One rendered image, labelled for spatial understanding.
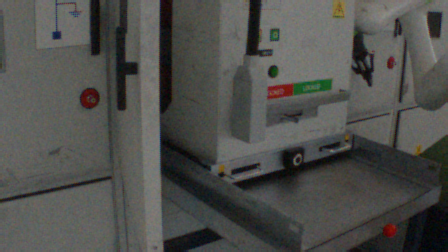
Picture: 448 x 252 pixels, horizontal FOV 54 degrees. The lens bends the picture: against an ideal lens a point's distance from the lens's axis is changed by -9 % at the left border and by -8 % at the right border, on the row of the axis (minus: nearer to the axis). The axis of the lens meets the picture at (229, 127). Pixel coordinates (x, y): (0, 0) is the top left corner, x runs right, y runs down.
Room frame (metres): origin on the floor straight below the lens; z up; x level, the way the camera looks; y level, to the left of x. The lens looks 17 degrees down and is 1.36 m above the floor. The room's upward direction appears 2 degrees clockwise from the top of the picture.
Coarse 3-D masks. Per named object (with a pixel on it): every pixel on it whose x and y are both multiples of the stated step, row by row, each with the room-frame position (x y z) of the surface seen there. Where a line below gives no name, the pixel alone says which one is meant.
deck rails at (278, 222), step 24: (360, 144) 1.38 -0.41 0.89; (384, 144) 1.31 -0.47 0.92; (168, 168) 1.23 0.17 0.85; (192, 168) 1.13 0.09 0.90; (384, 168) 1.28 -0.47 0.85; (408, 168) 1.23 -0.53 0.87; (216, 192) 1.05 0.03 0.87; (240, 192) 0.98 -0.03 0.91; (240, 216) 0.97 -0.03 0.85; (264, 216) 0.91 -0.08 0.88; (288, 216) 0.85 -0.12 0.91; (288, 240) 0.85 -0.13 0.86
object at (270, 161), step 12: (348, 132) 1.39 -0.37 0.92; (300, 144) 1.27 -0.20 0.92; (312, 144) 1.29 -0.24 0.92; (324, 144) 1.33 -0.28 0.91; (336, 144) 1.36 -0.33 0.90; (252, 156) 1.16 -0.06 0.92; (264, 156) 1.18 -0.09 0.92; (276, 156) 1.21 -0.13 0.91; (312, 156) 1.30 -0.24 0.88; (324, 156) 1.33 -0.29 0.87; (204, 168) 1.10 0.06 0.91; (216, 168) 1.09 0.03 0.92; (240, 168) 1.14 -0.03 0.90; (252, 168) 1.16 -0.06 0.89; (264, 168) 1.19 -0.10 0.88; (276, 168) 1.21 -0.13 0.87
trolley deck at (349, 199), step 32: (320, 160) 1.35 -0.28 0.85; (352, 160) 1.36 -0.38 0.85; (192, 192) 1.10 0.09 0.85; (256, 192) 1.11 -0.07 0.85; (288, 192) 1.11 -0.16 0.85; (320, 192) 1.12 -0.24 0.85; (352, 192) 1.12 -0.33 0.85; (384, 192) 1.12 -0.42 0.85; (416, 192) 1.12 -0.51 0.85; (224, 224) 0.97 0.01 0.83; (320, 224) 0.94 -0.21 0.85; (352, 224) 0.94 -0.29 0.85; (384, 224) 1.00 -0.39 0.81
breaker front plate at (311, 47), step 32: (224, 0) 1.11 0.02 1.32; (288, 0) 1.24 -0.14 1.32; (320, 0) 1.31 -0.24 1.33; (352, 0) 1.39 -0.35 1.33; (224, 32) 1.12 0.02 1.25; (288, 32) 1.24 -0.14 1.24; (320, 32) 1.31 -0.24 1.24; (352, 32) 1.40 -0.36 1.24; (224, 64) 1.12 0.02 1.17; (288, 64) 1.24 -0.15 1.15; (320, 64) 1.32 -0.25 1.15; (224, 96) 1.12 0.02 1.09; (288, 96) 1.24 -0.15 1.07; (224, 128) 1.12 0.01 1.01; (288, 128) 1.25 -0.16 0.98; (320, 128) 1.33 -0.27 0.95; (224, 160) 1.12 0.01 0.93
